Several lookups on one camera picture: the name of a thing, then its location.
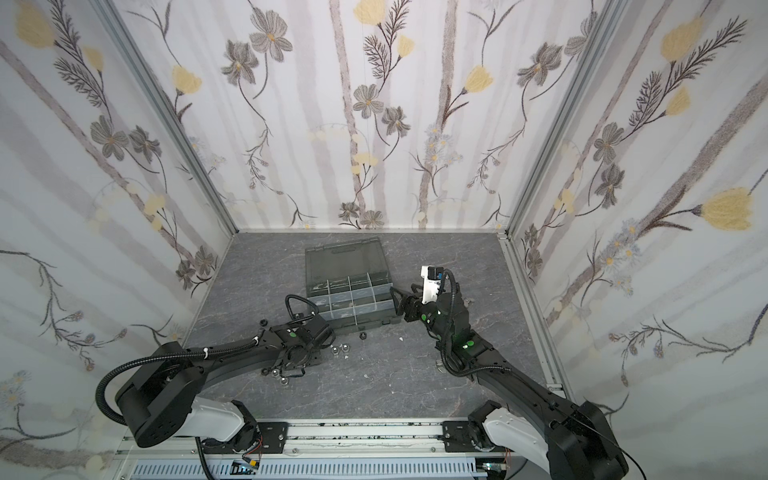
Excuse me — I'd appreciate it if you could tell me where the green compartment organizer box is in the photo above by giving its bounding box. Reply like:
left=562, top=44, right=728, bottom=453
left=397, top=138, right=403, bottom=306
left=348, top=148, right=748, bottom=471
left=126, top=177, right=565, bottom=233
left=305, top=237, right=401, bottom=335

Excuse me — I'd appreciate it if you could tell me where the white cable duct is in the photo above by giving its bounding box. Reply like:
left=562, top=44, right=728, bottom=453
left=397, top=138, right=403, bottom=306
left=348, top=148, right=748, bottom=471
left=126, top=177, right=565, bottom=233
left=120, top=458, right=487, bottom=479

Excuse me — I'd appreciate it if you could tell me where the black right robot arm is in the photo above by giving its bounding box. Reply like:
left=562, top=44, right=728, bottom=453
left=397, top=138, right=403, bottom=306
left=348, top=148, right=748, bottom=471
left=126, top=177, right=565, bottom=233
left=390, top=266, right=630, bottom=479

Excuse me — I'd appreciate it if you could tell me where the silver hex nut pair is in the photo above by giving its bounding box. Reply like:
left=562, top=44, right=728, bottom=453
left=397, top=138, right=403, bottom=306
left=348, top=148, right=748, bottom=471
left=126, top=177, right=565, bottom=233
left=331, top=343, right=351, bottom=356

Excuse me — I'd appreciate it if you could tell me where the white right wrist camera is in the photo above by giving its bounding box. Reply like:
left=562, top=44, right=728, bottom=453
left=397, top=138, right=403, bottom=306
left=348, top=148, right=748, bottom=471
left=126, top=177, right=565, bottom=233
left=421, top=266, right=445, bottom=304

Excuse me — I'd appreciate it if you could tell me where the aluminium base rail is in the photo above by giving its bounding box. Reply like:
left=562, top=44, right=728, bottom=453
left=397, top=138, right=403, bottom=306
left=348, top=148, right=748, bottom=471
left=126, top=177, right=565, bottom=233
left=116, top=416, right=607, bottom=463

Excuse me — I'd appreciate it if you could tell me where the aluminium corner frame post left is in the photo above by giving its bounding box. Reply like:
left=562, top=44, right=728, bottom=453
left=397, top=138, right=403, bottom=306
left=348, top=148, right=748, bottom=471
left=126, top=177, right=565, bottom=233
left=89, top=0, right=239, bottom=236

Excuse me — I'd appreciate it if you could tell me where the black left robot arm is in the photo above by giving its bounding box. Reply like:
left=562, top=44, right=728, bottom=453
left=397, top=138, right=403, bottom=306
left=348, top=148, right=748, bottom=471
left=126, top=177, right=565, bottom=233
left=95, top=297, right=335, bottom=452

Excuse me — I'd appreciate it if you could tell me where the aluminium corner frame post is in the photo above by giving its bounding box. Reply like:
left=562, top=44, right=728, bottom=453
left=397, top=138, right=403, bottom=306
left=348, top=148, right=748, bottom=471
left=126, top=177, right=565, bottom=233
left=89, top=0, right=239, bottom=236
left=504, top=0, right=630, bottom=236

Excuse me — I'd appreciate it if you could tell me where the aluminium corner frame post right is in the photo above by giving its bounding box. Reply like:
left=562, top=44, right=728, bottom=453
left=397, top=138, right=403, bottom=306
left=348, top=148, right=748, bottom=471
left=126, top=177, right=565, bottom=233
left=504, top=0, right=630, bottom=236

